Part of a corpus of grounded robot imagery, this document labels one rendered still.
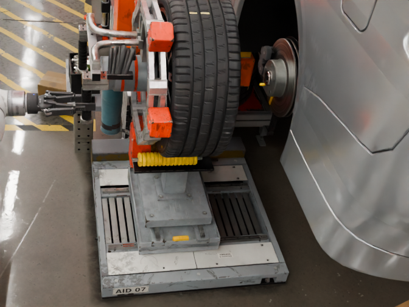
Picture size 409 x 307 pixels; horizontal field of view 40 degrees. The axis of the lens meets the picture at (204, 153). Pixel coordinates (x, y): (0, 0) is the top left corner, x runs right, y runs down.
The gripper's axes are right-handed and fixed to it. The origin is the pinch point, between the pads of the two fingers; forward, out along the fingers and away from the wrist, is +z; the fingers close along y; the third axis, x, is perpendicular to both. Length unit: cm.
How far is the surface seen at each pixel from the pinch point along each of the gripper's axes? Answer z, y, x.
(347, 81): 68, 50, 43
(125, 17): 20, -57, 5
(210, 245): 55, 10, -71
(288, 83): 78, -5, 5
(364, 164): 68, 70, 30
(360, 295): 122, 35, -83
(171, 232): 38, 3, -68
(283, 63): 78, -14, 10
